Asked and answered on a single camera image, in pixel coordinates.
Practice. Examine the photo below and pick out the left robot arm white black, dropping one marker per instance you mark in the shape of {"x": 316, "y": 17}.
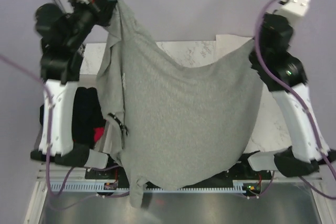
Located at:
{"x": 62, "y": 37}

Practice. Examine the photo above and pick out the magenta t shirt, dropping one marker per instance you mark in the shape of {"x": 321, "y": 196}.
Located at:
{"x": 98, "y": 133}

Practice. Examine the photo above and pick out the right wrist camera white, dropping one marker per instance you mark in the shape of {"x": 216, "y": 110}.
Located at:
{"x": 293, "y": 10}

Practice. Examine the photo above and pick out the black t shirt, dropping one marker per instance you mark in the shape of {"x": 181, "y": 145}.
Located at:
{"x": 86, "y": 116}

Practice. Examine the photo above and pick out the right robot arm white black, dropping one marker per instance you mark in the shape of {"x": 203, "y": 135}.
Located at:
{"x": 286, "y": 80}

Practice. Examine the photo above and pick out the clear plastic bin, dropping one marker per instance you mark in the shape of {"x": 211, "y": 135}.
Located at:
{"x": 105, "y": 137}

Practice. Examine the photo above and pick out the white slotted cable duct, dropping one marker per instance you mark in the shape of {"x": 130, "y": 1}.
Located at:
{"x": 101, "y": 187}

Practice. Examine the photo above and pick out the white folded t shirt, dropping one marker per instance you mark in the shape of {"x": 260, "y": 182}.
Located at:
{"x": 228, "y": 43}

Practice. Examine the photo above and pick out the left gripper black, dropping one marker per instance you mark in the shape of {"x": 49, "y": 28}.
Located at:
{"x": 102, "y": 7}

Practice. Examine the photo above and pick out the grey t shirt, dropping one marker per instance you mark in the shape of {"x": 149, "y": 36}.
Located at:
{"x": 171, "y": 125}

